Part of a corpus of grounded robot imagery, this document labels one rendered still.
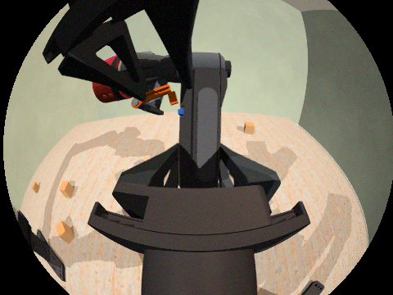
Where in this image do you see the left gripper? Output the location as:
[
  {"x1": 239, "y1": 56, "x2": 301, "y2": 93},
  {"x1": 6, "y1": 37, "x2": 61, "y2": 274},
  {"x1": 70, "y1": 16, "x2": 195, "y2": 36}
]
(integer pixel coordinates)
[{"x1": 43, "y1": 0, "x2": 199, "y2": 102}]

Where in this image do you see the dark grey hose nozzle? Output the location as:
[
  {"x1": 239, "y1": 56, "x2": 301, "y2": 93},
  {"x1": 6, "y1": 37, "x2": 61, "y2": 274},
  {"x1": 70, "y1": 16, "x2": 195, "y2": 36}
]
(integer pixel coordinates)
[{"x1": 92, "y1": 52, "x2": 232, "y2": 188}]

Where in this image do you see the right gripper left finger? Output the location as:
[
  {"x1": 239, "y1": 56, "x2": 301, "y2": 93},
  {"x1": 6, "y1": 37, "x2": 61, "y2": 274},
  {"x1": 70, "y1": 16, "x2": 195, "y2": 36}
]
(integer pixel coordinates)
[{"x1": 117, "y1": 143, "x2": 179, "y2": 188}]

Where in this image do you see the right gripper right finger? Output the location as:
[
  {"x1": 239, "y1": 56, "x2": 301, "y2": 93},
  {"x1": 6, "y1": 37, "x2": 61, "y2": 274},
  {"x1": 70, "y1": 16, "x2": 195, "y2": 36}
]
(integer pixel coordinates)
[{"x1": 219, "y1": 143, "x2": 281, "y2": 201}]

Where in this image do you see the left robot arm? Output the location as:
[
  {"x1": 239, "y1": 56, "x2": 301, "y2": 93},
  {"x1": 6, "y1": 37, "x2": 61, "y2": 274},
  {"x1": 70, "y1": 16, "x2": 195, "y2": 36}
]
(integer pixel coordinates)
[{"x1": 11, "y1": 203, "x2": 66, "y2": 282}]

